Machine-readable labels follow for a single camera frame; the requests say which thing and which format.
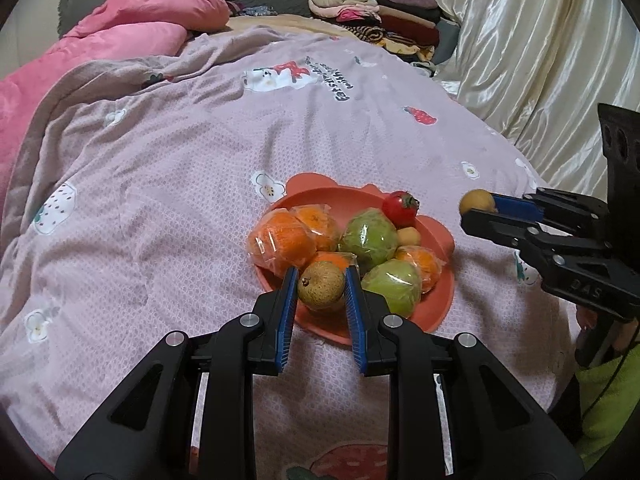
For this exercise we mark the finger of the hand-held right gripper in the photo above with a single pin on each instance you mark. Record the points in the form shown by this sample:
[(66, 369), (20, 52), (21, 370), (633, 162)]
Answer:
[(517, 208), (492, 225)]

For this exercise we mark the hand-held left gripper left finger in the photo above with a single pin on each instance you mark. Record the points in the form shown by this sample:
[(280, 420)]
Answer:
[(285, 315)]

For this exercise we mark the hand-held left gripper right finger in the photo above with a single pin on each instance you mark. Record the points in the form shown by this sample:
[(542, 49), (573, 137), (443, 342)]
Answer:
[(356, 320)]

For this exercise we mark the brown longan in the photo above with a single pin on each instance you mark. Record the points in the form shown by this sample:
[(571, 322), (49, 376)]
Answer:
[(475, 201), (321, 286), (409, 236)]

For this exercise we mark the plastic-wrapped green guava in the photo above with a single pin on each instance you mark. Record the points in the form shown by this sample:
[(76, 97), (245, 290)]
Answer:
[(367, 237), (392, 287)]

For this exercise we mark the plastic-wrapped orange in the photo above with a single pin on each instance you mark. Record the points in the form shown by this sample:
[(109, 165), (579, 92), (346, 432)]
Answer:
[(280, 242), (422, 265), (317, 222), (332, 260)]

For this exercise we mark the orange bear-shaped plate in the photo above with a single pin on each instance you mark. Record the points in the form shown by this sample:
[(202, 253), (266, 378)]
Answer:
[(430, 310)]

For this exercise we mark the red tomato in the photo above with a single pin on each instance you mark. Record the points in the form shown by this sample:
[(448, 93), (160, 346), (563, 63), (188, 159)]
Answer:
[(400, 208)]

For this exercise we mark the person's right forearm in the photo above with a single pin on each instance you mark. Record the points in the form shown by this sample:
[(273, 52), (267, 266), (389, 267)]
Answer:
[(610, 400)]

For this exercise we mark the person's right hand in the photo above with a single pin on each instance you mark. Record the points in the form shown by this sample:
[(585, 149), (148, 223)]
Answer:
[(625, 337)]

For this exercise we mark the cream satin curtain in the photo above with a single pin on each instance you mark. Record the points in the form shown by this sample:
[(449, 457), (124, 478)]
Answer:
[(525, 60)]

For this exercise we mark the grey-blue cushion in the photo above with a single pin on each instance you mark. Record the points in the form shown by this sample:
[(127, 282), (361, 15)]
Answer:
[(447, 42)]

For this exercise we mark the lilac strawberry-print quilt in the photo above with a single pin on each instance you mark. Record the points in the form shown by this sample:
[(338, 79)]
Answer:
[(150, 160)]

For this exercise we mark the stack of folded clothes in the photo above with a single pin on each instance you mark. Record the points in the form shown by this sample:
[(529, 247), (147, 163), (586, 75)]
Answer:
[(390, 20)]

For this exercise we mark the beige bed sheet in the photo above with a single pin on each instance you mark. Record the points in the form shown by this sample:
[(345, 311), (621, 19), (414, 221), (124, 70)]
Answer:
[(280, 22)]

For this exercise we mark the dark patterned cloth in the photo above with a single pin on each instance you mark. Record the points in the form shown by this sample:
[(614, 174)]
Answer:
[(252, 9)]

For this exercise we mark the pink fleece blanket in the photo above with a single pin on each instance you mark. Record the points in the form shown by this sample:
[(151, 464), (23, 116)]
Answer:
[(125, 40)]

